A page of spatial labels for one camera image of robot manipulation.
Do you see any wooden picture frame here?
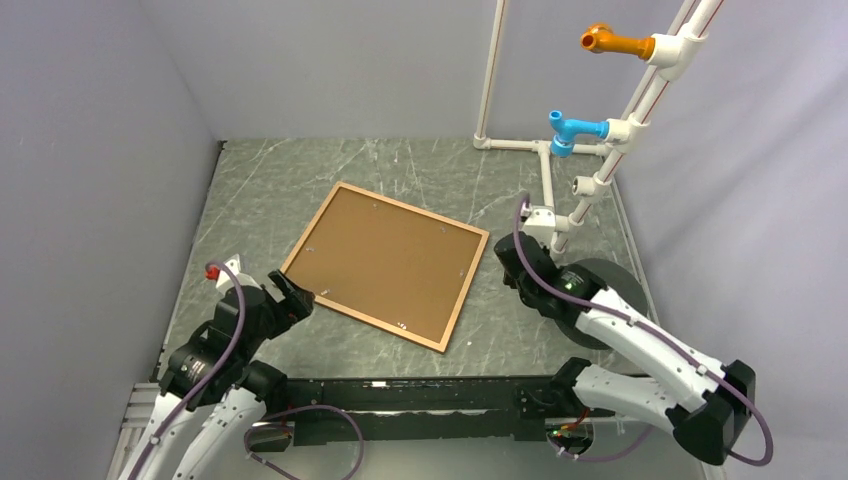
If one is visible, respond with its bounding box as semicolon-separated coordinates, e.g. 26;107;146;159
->
281;182;489;353

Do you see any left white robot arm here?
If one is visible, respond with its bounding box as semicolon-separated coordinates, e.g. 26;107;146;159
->
120;260;315;479

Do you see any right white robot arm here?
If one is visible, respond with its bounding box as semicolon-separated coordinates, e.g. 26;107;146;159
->
494;233;756;465

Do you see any black round disc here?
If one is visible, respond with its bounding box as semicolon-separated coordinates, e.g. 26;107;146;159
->
555;258;651;351

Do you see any blue pipe fitting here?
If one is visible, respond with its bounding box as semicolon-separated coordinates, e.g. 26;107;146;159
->
548;110;610;157

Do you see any orange pipe fitting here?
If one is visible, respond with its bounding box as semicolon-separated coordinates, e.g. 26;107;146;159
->
580;23;656;61

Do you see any white PVC pipe stand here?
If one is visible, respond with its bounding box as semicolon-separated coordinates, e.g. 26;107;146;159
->
463;1;700;233

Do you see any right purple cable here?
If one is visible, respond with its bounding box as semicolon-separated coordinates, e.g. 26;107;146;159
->
511;192;775;468

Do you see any purple cable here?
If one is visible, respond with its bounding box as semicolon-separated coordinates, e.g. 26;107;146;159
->
511;192;775;468
125;261;366;480

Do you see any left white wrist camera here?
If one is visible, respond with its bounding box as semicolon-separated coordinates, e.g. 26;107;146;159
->
204;254;261;297

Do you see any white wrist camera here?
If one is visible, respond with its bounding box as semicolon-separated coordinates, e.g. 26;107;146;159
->
520;205;557;249
204;254;261;297

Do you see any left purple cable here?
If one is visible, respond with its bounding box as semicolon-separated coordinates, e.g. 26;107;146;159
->
125;261;366;480

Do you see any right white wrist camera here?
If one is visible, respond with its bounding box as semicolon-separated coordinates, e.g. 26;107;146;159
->
520;205;557;249

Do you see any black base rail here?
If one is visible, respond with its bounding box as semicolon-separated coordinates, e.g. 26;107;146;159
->
248;375;609;452

